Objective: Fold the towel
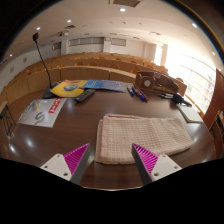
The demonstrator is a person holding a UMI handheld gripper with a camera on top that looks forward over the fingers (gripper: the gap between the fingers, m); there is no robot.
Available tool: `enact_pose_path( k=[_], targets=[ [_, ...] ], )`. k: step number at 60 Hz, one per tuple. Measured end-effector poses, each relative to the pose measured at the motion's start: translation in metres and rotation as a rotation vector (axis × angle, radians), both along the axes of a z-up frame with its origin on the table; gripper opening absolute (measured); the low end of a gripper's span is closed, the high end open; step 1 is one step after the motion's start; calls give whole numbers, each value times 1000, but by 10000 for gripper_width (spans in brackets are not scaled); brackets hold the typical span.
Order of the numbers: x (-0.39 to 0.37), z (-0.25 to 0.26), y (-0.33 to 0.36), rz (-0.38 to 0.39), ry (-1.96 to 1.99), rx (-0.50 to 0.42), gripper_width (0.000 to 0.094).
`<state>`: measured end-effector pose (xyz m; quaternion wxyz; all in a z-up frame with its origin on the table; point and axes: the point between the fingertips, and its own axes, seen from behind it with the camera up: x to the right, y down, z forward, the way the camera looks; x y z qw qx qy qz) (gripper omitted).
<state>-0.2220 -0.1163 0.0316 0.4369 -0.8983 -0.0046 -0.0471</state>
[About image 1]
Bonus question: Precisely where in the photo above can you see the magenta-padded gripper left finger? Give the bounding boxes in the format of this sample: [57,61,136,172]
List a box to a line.
[40,142,92,185]

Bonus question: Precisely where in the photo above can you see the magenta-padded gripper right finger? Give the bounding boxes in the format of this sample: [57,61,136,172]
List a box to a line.
[131,142,183,186]

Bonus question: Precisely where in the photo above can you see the beige waffle-weave towel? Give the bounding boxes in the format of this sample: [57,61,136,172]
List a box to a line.
[94,113,195,165]

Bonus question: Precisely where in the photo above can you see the grey poster with red print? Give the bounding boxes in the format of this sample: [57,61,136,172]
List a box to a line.
[17,97,68,129]

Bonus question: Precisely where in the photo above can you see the white notepad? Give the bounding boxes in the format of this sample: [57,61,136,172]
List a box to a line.
[176,103,204,124]

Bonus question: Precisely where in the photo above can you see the black remote control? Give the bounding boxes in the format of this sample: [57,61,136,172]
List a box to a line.
[73,88,96,104]

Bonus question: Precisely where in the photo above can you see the red whiteboard marker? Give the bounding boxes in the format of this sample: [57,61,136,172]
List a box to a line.
[136,88,150,103]

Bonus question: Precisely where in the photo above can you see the black handheld microphone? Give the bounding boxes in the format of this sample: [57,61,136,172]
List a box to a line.
[157,92,193,108]

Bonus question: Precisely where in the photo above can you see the yellow booklet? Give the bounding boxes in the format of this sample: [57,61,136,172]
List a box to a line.
[49,79,89,99]

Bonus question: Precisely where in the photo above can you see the black gooseneck desk microphone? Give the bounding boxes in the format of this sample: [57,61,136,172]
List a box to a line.
[32,31,62,100]

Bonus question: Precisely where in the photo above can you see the wooden desk organizer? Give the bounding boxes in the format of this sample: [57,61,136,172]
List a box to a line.
[134,70,180,96]

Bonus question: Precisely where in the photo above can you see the blue booklet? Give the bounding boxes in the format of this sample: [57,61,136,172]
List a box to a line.
[83,78,128,93]

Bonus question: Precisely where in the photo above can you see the wooden shelf unit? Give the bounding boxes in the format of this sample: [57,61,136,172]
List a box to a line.
[209,109,224,159]

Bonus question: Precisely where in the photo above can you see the small black-legged side table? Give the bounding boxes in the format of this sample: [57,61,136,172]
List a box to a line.
[0,100,17,137]

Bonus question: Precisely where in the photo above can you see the rows of wooden seats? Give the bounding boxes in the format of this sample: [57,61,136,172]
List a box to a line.
[0,51,188,104]

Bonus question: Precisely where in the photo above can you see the round ceiling lights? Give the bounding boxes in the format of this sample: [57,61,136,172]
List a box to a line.
[8,6,218,58]

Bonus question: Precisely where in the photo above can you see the ceiling air vent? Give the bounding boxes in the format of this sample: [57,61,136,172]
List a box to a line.
[112,0,142,8]

